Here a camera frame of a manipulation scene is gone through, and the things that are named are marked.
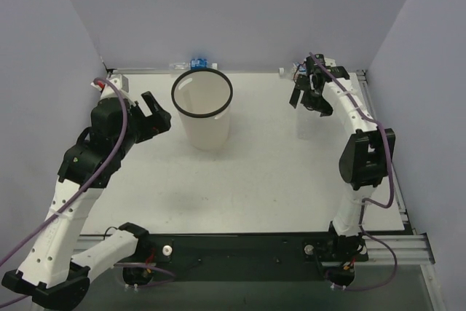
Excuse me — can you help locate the aluminium back rail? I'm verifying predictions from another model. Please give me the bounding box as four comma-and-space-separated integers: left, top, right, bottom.
107, 66, 365, 75

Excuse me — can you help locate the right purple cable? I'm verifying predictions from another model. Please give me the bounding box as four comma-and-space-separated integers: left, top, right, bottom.
309, 52, 400, 292

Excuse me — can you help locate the white bin with black rim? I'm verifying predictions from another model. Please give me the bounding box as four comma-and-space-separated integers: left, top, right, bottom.
171, 68, 234, 151

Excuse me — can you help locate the white blue label plastic bottle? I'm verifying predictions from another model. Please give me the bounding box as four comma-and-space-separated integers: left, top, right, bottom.
279, 62, 306, 80

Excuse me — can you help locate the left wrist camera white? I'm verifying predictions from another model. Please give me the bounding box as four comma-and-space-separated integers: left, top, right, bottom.
91, 74, 130, 93

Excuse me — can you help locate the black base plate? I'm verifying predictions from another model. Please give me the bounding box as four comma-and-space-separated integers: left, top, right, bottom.
123, 232, 368, 282

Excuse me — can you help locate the aluminium front rail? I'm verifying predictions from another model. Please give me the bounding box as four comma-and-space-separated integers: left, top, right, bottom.
74, 235, 435, 265

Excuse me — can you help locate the aluminium rail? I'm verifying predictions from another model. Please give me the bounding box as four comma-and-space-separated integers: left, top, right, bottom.
74, 235, 435, 265
356, 69, 413, 235
107, 66, 365, 75

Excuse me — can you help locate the aluminium right side rail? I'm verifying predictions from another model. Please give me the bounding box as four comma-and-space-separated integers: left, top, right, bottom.
356, 69, 413, 235

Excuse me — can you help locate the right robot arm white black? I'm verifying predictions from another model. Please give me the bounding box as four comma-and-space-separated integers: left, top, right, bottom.
289, 60, 395, 257

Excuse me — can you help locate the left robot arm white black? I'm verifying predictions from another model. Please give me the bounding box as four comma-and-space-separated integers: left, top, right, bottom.
1, 83, 171, 310

